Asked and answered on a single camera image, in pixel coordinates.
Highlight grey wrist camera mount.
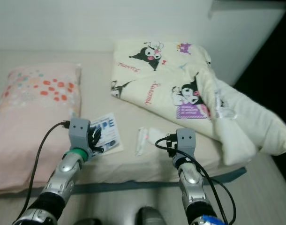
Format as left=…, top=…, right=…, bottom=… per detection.
left=68, top=117, right=92, bottom=150
left=176, top=129, right=196, bottom=158

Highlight pink floral pillow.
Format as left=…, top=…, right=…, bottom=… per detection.
left=0, top=64, right=83, bottom=193

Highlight cream bed sheet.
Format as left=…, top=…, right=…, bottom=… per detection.
left=0, top=51, right=275, bottom=193

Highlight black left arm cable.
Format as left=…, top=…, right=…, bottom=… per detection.
left=16, top=121, right=71, bottom=225

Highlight white book blue letters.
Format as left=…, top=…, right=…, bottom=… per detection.
left=90, top=112, right=123, bottom=153

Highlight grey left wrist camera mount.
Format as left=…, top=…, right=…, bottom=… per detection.
left=68, top=117, right=92, bottom=150

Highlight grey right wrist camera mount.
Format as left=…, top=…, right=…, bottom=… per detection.
left=176, top=129, right=196, bottom=158

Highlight cream cartoon print blanket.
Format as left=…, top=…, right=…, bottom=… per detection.
left=110, top=39, right=286, bottom=165

